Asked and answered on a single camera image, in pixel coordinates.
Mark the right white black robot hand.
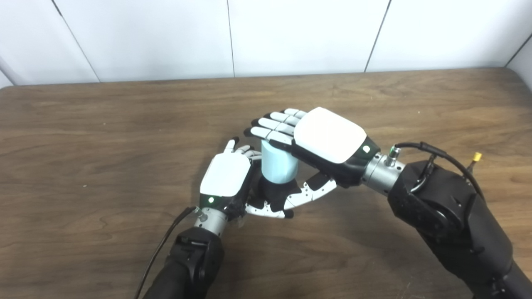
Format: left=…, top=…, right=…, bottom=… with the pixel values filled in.
left=244, top=107, right=381, bottom=210

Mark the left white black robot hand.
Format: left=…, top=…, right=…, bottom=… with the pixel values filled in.
left=199, top=137, right=294, bottom=221

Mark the black nozzle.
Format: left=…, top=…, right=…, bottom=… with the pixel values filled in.
left=254, top=176, right=302, bottom=212

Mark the light-blue hose piece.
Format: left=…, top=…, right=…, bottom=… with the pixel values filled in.
left=261, top=140, right=299, bottom=184

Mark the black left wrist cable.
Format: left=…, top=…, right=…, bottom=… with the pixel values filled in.
left=134, top=206, right=206, bottom=299

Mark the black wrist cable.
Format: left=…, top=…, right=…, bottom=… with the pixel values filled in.
left=134, top=206, right=206, bottom=299
left=384, top=142, right=485, bottom=200

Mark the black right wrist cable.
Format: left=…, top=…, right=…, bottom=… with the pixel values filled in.
left=384, top=142, right=485, bottom=200

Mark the yellow-tipped connector wire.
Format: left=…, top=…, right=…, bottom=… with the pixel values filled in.
left=465, top=152, right=483, bottom=175

